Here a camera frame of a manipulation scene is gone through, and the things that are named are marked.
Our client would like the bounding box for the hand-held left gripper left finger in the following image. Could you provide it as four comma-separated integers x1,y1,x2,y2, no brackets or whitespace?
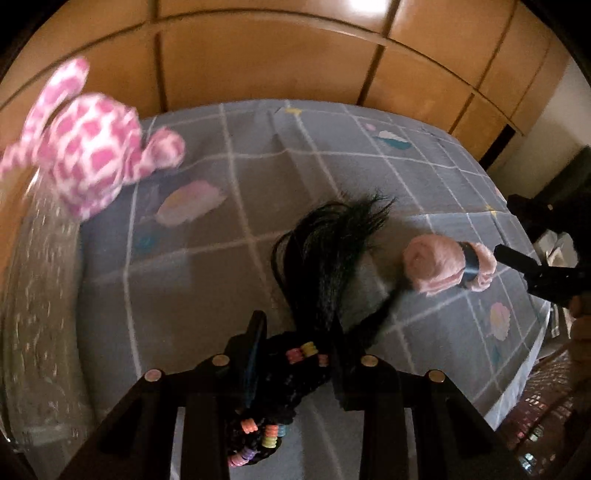
67,310,269,480

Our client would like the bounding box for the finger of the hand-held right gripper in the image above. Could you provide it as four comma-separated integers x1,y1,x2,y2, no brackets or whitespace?
493,244,555,296

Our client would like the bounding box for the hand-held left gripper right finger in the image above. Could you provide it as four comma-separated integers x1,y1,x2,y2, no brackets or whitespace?
330,318,527,480

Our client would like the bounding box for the pink fuzzy sock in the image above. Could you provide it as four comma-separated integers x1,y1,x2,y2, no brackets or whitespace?
402,233,498,297

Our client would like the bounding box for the black wig with coloured beads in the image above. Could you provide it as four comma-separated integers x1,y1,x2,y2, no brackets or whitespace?
226,191,398,467

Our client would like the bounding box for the dark furniture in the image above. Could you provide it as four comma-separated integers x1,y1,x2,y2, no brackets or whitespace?
505,145,591,241

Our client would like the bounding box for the grey checked bed sheet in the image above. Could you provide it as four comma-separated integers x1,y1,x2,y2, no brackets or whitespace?
69,99,555,480

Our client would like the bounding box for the silver embossed tissue box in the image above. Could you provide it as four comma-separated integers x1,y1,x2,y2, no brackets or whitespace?
0,166,100,457

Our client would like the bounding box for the pink spotted giraffe plush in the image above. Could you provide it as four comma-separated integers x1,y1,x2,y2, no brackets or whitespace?
0,55,187,221

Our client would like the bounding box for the wooden wardrobe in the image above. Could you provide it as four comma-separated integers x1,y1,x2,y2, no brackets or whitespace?
0,0,573,185

